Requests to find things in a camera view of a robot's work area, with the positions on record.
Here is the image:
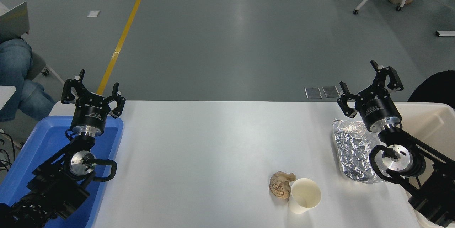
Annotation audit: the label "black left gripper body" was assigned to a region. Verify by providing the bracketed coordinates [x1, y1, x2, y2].
[70, 93, 111, 131]

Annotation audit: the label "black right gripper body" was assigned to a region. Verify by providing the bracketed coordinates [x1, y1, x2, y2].
[355, 88, 402, 128]

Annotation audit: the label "white paper cup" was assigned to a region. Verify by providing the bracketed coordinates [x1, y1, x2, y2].
[288, 178, 322, 214]

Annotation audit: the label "silver floor plate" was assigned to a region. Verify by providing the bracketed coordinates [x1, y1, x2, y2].
[322, 85, 341, 98]
[305, 86, 322, 99]

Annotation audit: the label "grey wheeled chair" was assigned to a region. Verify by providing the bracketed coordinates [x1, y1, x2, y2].
[27, 52, 66, 86]

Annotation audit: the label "blue plastic tray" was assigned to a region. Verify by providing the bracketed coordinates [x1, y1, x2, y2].
[0, 115, 124, 228]

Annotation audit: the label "large pale plastic bin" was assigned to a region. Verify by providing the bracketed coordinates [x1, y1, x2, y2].
[395, 102, 455, 228]

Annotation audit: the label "white side table corner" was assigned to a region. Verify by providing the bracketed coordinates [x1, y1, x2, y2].
[0, 86, 16, 111]

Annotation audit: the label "grey laptop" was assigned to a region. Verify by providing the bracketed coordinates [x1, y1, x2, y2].
[0, 2, 30, 42]

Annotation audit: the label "crumpled tan paper ball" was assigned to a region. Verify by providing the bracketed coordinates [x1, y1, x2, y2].
[269, 171, 296, 200]

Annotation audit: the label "black floor cables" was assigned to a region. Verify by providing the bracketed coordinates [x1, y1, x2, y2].
[0, 132, 16, 171]

